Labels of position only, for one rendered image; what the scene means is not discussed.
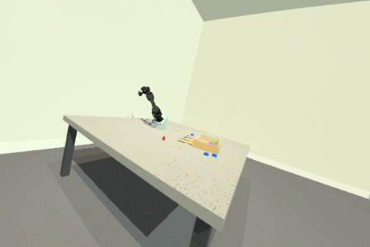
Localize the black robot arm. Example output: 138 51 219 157
141 86 163 122

